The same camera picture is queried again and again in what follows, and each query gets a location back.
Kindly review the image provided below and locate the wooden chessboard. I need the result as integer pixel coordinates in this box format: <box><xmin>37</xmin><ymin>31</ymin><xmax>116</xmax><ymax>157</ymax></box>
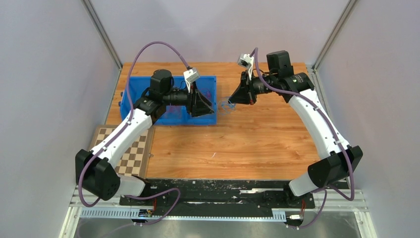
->
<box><xmin>90</xmin><ymin>125</ymin><xmax>155</xmax><ymax>178</ymax></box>

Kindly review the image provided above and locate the white slotted cable duct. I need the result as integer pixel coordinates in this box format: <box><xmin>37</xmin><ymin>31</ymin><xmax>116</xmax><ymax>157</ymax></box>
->
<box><xmin>79</xmin><ymin>207</ymin><xmax>288</xmax><ymax>222</ymax></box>

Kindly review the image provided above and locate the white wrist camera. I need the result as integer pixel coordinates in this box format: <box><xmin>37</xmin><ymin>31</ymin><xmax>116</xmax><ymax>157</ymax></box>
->
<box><xmin>237</xmin><ymin>54</ymin><xmax>254</xmax><ymax>80</ymax></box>
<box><xmin>183</xmin><ymin>67</ymin><xmax>200</xmax><ymax>93</ymax></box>

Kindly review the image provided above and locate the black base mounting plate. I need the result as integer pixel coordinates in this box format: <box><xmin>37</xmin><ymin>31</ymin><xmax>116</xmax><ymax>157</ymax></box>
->
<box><xmin>119</xmin><ymin>178</ymin><xmax>315</xmax><ymax>217</ymax></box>

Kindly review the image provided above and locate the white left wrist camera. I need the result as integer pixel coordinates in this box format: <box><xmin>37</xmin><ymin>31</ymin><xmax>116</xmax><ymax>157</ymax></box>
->
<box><xmin>183</xmin><ymin>67</ymin><xmax>200</xmax><ymax>93</ymax></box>

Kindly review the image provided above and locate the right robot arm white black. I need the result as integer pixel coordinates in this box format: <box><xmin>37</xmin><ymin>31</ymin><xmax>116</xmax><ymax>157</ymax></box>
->
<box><xmin>229</xmin><ymin>49</ymin><xmax>363</xmax><ymax>207</ymax></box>

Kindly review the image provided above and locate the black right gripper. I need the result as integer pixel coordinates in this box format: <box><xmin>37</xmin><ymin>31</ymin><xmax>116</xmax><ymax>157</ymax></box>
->
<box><xmin>228</xmin><ymin>69</ymin><xmax>277</xmax><ymax>106</ymax></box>

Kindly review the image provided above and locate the blue cable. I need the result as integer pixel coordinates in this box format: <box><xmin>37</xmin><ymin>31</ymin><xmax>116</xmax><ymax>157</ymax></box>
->
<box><xmin>217</xmin><ymin>97</ymin><xmax>238</xmax><ymax>115</ymax></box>

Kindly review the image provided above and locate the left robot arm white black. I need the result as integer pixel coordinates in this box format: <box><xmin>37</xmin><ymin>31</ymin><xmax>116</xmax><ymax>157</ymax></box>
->
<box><xmin>75</xmin><ymin>68</ymin><xmax>214</xmax><ymax>205</ymax></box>

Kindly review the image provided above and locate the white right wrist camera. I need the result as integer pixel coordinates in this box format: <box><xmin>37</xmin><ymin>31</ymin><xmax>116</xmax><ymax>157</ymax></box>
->
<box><xmin>237</xmin><ymin>54</ymin><xmax>254</xmax><ymax>80</ymax></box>

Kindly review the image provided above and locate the aluminium frame rail front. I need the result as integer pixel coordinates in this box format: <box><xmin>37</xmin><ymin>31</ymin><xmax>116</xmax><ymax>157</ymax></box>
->
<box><xmin>69</xmin><ymin>186</ymin><xmax>369</xmax><ymax>212</ymax></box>

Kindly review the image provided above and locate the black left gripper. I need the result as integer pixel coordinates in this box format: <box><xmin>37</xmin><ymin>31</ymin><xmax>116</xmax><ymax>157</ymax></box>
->
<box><xmin>163</xmin><ymin>81</ymin><xmax>215</xmax><ymax>119</ymax></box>

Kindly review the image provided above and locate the right aluminium corner post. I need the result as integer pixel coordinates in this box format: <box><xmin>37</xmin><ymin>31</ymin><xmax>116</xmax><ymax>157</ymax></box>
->
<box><xmin>313</xmin><ymin>0</ymin><xmax>359</xmax><ymax>71</ymax></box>

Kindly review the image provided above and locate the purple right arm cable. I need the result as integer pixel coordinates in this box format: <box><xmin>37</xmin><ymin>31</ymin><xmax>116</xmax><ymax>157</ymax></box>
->
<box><xmin>250</xmin><ymin>47</ymin><xmax>356</xmax><ymax>230</ymax></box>

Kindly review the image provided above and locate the blue three-compartment plastic bin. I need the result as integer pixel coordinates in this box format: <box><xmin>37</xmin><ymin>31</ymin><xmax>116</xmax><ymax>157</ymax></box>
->
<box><xmin>118</xmin><ymin>76</ymin><xmax>217</xmax><ymax>126</ymax></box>

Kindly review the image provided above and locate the left aluminium corner post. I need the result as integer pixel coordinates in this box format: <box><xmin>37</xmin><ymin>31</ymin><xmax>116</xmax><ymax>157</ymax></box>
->
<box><xmin>81</xmin><ymin>0</ymin><xmax>123</xmax><ymax>71</ymax></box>

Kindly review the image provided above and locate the aluminium corner post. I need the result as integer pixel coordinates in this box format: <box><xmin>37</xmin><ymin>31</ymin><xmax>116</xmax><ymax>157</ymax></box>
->
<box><xmin>313</xmin><ymin>0</ymin><xmax>359</xmax><ymax>71</ymax></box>
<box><xmin>81</xmin><ymin>0</ymin><xmax>123</xmax><ymax>71</ymax></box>

